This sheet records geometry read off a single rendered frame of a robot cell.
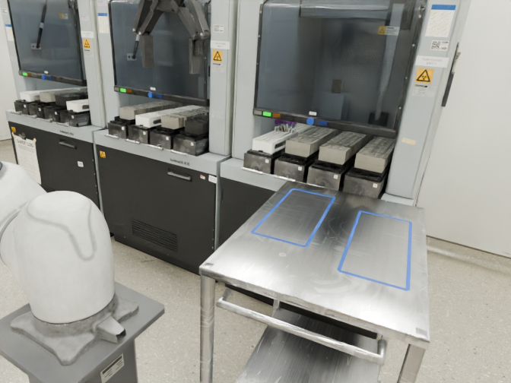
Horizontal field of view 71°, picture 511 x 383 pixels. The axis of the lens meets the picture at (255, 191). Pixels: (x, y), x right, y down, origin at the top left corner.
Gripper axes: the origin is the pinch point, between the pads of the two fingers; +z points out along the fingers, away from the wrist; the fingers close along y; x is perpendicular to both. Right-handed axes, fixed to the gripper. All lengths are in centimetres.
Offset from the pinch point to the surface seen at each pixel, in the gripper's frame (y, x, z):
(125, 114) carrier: -97, 74, 35
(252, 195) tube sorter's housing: -11, 66, 59
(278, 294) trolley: 38, -14, 38
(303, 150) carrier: 8, 74, 35
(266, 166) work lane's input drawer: -5, 66, 43
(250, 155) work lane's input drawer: -13, 66, 40
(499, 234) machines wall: 106, 186, 97
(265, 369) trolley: 26, 12, 92
